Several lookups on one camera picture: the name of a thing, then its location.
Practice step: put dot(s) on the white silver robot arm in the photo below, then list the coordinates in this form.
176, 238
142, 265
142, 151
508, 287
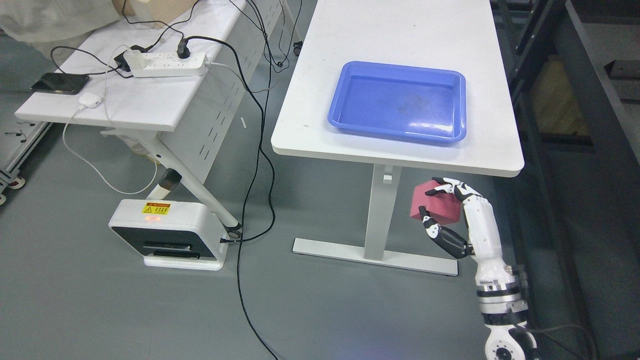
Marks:
505, 314

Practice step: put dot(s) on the blue plastic tray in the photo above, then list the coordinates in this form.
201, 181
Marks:
400, 102

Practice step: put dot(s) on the white charger adapter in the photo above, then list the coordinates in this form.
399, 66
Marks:
90, 100

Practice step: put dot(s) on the white side desk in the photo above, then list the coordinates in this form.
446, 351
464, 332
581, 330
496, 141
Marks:
181, 121

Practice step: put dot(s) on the white table with leg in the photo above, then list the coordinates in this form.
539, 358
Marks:
457, 35

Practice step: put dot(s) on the black smartphone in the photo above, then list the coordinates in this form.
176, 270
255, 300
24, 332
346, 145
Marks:
60, 83

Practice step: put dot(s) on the white power strip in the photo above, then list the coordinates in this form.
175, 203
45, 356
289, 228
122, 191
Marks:
165, 64

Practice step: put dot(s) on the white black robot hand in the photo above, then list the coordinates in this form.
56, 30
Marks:
475, 235

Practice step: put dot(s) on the white floor base unit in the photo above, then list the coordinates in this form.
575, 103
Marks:
171, 234

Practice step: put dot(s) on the pink cube block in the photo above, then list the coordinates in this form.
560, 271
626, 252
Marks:
445, 208

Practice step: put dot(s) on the black metal left shelf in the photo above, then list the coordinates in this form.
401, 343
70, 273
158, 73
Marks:
573, 73

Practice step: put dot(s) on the wooden block box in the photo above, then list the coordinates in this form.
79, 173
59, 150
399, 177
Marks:
153, 10

